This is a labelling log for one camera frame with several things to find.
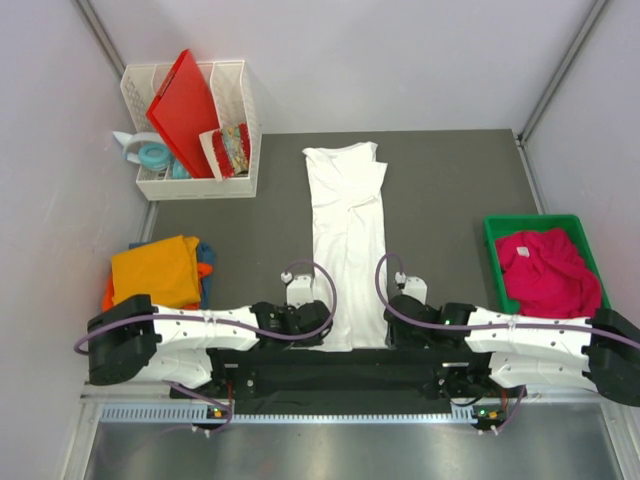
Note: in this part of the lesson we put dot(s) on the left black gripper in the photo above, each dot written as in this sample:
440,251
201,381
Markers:
314,341

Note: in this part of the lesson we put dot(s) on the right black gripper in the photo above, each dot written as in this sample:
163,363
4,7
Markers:
395,339

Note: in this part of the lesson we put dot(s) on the white t shirt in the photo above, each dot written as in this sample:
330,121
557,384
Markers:
348,239

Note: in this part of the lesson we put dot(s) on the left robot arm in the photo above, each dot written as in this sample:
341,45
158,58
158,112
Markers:
141,341

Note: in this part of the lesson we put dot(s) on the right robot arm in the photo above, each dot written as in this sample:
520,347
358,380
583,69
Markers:
599,353

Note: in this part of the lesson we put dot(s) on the green plastic bin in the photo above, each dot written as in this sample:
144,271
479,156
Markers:
499,226

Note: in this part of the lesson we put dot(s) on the pink t shirt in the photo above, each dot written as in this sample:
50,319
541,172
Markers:
546,275

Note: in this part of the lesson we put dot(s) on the red patterned booklet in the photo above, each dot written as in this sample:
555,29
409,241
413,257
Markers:
227,151

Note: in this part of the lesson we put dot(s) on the light blue headphones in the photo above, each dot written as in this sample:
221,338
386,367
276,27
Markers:
148,149

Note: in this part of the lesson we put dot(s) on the white file organizer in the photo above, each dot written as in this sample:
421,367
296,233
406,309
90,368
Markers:
229,82

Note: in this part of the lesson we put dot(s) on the red plastic folder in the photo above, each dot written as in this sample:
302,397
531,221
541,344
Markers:
182,109

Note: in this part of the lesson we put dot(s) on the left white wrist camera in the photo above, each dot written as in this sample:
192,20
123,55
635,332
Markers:
299,289

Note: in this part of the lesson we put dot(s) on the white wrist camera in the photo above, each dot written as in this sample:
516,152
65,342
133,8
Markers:
411,286
299,289

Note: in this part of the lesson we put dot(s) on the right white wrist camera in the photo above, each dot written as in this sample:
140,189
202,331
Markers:
411,286

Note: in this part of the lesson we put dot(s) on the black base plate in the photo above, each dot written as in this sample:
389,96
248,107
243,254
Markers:
431,373

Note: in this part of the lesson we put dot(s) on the white cable duct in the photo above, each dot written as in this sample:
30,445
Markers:
209,415

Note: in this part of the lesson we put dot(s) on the aluminium frame rail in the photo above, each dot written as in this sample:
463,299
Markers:
596,11

